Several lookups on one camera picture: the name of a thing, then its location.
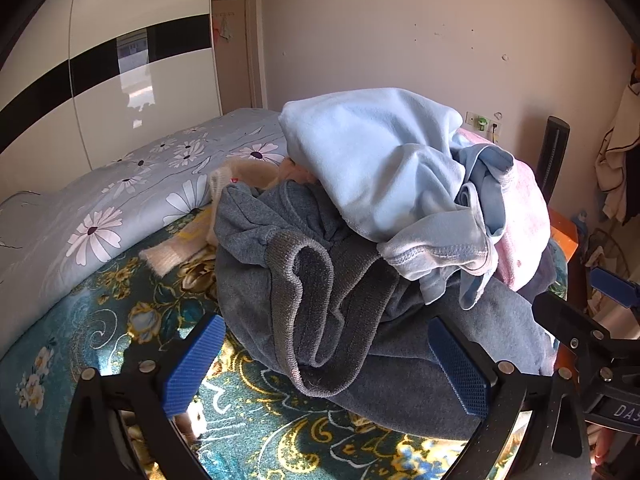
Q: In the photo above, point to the small hanging cloth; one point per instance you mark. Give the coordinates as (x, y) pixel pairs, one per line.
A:
(225, 29)

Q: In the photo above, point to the hanging cream garment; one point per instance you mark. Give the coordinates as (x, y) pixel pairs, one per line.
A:
(625, 125)

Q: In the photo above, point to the white wardrobe with black stripe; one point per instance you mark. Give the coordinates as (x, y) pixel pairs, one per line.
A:
(150, 90)

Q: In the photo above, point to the light blue sweatshirt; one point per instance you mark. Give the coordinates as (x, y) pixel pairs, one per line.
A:
(370, 160)

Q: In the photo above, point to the daisy print duvet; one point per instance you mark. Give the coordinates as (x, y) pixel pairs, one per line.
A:
(100, 200)

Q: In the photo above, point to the teal floral blanket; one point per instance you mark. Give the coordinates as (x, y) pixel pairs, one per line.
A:
(75, 320)

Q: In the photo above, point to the wooden door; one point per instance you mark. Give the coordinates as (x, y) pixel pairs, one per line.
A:
(236, 75)

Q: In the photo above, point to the orange bedside table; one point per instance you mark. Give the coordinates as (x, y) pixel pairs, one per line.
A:
(566, 240)

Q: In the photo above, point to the black chair back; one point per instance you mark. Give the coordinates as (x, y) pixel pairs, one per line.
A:
(554, 160)

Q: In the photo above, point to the grey sweatshirt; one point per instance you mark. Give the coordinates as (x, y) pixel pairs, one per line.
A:
(260, 280)

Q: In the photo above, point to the white wall socket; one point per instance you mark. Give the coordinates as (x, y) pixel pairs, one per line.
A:
(472, 117)

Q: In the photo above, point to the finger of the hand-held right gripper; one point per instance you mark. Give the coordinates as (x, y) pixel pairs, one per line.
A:
(567, 321)
(616, 286)

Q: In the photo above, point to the pink garment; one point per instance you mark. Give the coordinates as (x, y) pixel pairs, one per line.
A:
(525, 220)

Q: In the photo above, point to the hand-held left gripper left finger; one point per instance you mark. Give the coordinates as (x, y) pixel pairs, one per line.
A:
(195, 366)

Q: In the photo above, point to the cream knit sweater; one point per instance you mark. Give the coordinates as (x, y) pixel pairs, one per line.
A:
(167, 257)

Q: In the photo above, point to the green plug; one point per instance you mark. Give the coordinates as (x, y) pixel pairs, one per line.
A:
(482, 121)

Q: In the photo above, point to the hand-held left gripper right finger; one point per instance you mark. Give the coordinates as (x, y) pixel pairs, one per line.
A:
(460, 376)

